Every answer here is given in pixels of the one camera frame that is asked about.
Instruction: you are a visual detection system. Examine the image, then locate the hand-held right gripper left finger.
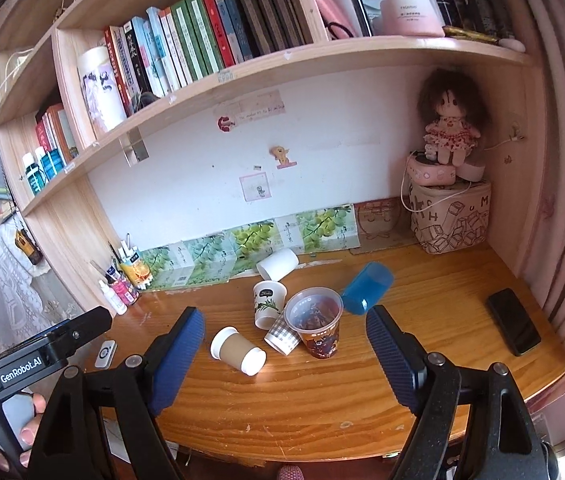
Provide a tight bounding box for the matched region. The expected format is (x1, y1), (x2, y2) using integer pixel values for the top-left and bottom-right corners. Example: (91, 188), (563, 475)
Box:
(27, 306), (206, 480)

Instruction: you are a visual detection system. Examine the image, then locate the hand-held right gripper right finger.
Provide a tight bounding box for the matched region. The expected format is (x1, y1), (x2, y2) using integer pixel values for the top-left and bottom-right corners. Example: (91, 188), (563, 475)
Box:
(365, 305), (558, 480)

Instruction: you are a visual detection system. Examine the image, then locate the brown sleeved paper cup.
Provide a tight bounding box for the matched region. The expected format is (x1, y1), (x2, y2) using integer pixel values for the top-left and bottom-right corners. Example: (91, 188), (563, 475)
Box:
(211, 326), (267, 377)

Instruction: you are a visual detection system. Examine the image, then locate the blue plastic cup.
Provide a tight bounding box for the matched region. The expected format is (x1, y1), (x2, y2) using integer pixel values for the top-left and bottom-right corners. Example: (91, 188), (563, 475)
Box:
(341, 261), (394, 316)

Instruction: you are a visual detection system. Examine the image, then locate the clear plastic printed cup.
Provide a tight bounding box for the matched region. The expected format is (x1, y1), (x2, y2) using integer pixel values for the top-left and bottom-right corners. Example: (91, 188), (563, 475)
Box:
(285, 287), (344, 360)

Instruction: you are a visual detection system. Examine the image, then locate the white leaf print cup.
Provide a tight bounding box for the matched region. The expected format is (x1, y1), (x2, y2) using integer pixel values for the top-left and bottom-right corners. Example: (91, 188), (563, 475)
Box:
(253, 280), (288, 330)

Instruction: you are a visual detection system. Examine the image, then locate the plaid paper cup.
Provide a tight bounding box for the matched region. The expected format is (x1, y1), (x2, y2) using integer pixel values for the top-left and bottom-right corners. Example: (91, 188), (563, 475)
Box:
(264, 310), (303, 356)

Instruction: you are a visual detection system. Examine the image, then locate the plain white paper cup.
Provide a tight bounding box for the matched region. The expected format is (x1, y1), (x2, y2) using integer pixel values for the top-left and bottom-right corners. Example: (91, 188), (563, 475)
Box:
(256, 248), (299, 281)

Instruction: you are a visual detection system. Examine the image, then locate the person's left hand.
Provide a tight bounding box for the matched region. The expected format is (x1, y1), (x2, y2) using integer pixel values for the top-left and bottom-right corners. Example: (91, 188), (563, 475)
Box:
(0, 392), (46, 480)

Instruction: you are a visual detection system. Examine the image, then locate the small white remote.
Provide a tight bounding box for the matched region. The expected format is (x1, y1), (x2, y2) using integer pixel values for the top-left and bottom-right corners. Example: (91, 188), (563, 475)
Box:
(95, 340), (117, 370)

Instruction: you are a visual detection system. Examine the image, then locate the white lace cloth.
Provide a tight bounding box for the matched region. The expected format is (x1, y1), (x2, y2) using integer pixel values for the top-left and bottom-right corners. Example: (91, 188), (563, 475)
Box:
(0, 220), (86, 353)

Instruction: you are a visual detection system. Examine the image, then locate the small white squeeze bottle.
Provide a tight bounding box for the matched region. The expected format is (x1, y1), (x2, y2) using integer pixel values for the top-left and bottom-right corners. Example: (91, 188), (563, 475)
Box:
(98, 280), (128, 316)

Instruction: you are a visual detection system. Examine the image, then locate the pink label bottle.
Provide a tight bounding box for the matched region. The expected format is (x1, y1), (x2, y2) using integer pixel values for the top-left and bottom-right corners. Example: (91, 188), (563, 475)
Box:
(110, 272), (139, 305)

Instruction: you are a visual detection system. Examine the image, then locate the green grape tissue pack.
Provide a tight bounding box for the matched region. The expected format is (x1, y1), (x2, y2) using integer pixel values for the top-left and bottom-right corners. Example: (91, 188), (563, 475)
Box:
(289, 203), (360, 256)
(232, 218), (290, 273)
(182, 232), (239, 286)
(140, 242), (196, 291)

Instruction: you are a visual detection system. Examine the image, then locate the amber hanging bottle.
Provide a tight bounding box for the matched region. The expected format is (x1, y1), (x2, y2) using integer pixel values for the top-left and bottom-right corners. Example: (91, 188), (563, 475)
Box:
(15, 230), (43, 266)

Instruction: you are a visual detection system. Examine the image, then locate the black smartphone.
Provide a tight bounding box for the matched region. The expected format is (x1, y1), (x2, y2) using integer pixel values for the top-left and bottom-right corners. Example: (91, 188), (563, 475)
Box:
(486, 288), (542, 357)

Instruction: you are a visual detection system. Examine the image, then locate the brown cartoon paper bag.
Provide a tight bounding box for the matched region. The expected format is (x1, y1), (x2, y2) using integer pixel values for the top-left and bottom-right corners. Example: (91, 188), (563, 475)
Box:
(355, 199), (415, 253)

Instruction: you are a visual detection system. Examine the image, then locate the white printed storage bag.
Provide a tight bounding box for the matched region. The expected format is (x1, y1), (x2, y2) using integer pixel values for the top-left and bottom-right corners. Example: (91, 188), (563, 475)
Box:
(409, 179), (492, 256)

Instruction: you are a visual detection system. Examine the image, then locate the pink round speaker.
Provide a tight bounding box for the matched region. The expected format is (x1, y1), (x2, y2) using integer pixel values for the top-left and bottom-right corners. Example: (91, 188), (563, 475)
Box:
(407, 150), (457, 184)

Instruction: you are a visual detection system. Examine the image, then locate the pink square sticker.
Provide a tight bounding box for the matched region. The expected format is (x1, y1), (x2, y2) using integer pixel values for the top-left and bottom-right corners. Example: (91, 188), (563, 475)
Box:
(239, 171), (270, 202)

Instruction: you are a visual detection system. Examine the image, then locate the teal bottle white cap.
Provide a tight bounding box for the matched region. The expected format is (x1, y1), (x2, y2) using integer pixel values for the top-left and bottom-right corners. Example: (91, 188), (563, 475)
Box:
(35, 146), (57, 181)
(22, 152), (44, 196)

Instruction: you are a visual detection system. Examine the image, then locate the white round device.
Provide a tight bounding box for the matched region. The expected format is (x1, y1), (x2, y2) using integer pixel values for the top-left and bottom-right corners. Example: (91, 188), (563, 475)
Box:
(455, 160), (486, 182)

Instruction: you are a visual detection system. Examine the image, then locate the clear shelf clip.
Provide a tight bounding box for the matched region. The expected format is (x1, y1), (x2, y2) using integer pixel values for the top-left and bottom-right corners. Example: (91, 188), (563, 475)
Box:
(121, 128), (149, 163)

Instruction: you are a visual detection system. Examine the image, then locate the small row of red books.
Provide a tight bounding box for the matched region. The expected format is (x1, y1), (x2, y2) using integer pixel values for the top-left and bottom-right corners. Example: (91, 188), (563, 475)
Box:
(35, 103), (79, 163)

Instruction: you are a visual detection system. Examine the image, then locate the brown haired rag doll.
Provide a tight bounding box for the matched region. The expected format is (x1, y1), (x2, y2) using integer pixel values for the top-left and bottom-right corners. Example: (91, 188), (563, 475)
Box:
(417, 67), (492, 166)

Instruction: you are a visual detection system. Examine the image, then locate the taped paper strip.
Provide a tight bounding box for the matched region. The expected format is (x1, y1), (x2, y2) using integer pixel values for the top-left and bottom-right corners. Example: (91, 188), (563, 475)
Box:
(212, 91), (288, 123)

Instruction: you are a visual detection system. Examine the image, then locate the white ink drawing paper roll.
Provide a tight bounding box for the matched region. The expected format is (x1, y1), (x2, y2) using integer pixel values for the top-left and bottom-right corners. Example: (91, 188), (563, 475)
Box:
(77, 46), (127, 133)

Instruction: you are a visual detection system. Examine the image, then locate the wooden bookshelf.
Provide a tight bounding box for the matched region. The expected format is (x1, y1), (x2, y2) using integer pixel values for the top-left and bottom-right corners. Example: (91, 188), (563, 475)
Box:
(0, 0), (538, 316)

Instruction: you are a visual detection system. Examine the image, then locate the row of colourful books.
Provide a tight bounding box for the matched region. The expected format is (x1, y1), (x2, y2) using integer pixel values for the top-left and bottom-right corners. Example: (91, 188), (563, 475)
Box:
(104, 0), (308, 111)

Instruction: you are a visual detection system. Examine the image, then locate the dark gold wrapper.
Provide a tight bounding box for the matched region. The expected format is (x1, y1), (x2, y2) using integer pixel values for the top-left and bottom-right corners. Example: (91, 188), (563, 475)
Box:
(443, 25), (502, 44)

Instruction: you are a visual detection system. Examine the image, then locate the pink cream jar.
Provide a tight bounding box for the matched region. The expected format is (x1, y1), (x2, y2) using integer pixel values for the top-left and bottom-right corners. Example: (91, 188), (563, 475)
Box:
(379, 0), (445, 37)

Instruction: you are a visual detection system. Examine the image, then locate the pink pouch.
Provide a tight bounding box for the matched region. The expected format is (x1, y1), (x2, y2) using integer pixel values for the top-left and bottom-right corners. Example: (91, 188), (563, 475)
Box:
(315, 0), (358, 41)

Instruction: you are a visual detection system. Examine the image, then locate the hanging key bunch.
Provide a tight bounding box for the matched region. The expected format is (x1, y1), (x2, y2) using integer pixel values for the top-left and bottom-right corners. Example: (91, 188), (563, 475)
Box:
(52, 0), (79, 23)

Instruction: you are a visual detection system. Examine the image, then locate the white cable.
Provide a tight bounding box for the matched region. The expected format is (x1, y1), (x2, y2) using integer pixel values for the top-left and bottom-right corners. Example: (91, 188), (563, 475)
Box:
(401, 157), (473, 211)

